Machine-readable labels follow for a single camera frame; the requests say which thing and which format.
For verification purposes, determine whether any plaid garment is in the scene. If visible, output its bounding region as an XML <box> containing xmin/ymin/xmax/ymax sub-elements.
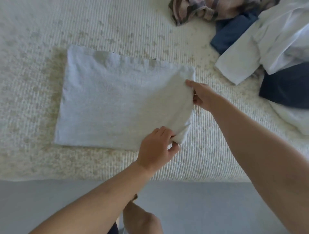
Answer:
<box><xmin>168</xmin><ymin>0</ymin><xmax>281</xmax><ymax>27</ymax></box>

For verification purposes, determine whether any person's leg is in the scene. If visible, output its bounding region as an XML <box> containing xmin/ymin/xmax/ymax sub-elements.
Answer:
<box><xmin>122</xmin><ymin>200</ymin><xmax>164</xmax><ymax>234</ymax></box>

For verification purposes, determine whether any dark navy garment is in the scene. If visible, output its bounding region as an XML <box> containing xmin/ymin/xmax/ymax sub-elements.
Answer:
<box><xmin>258</xmin><ymin>61</ymin><xmax>309</xmax><ymax>109</ymax></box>

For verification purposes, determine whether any crumpled white cloth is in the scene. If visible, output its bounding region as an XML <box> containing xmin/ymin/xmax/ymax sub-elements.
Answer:
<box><xmin>266</xmin><ymin>101</ymin><xmax>309</xmax><ymax>136</ymax></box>

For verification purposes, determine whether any white long-sleeved shirt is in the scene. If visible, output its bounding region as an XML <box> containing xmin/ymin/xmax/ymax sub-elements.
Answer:
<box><xmin>214</xmin><ymin>0</ymin><xmax>309</xmax><ymax>86</ymax></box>

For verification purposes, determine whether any person's right hand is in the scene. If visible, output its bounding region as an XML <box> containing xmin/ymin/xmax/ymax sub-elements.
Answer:
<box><xmin>185</xmin><ymin>80</ymin><xmax>220</xmax><ymax>112</ymax></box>

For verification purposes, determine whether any light grey garment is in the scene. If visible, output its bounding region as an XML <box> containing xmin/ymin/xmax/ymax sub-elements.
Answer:
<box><xmin>54</xmin><ymin>44</ymin><xmax>196</xmax><ymax>151</ymax></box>

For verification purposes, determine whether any white textured bedspread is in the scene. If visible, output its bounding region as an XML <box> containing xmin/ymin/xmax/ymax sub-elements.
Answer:
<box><xmin>0</xmin><ymin>0</ymin><xmax>309</xmax><ymax>183</ymax></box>

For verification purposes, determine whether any blue garment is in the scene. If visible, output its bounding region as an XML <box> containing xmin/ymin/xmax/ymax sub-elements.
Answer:
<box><xmin>210</xmin><ymin>9</ymin><xmax>262</xmax><ymax>55</ymax></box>

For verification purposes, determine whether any person's right forearm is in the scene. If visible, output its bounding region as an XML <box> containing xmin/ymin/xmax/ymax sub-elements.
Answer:
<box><xmin>210</xmin><ymin>95</ymin><xmax>309</xmax><ymax>234</ymax></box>

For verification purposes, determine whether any person's left forearm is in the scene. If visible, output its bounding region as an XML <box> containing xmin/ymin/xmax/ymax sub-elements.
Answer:
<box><xmin>28</xmin><ymin>161</ymin><xmax>155</xmax><ymax>234</ymax></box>

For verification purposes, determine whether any person's left hand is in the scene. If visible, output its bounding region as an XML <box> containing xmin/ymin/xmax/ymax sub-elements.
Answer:
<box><xmin>136</xmin><ymin>126</ymin><xmax>180</xmax><ymax>173</ymax></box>

